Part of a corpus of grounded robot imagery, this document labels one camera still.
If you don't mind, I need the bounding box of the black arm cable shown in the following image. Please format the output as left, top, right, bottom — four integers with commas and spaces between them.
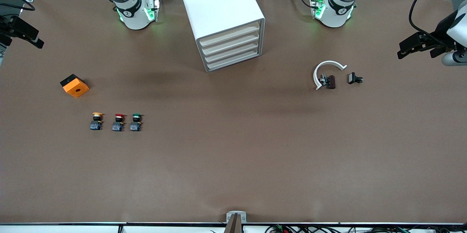
0, 2, 36, 11
409, 0, 467, 38

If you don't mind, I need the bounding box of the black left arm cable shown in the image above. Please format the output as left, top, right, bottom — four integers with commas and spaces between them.
409, 0, 467, 38

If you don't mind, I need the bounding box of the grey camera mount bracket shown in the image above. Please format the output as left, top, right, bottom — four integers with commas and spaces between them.
226, 210, 247, 233

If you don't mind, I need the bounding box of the green push button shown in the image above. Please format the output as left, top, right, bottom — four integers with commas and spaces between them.
130, 113, 143, 132

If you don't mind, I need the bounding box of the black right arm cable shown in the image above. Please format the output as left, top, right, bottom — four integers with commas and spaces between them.
0, 2, 36, 11

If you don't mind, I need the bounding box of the small black component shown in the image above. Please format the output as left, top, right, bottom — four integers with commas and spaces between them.
347, 72, 364, 85

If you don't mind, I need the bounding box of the yellow push button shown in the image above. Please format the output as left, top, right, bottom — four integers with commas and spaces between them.
90, 112, 104, 131

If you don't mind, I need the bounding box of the small brown component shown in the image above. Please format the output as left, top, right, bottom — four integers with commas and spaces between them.
319, 74, 336, 90

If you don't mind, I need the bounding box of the orange button enclosure box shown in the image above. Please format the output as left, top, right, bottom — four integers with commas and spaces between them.
60, 74, 90, 98

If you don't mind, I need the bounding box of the white curved plastic piece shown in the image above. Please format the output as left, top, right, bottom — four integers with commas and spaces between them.
313, 60, 348, 91

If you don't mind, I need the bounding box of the red push button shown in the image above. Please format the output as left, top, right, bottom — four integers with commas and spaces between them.
112, 113, 126, 132

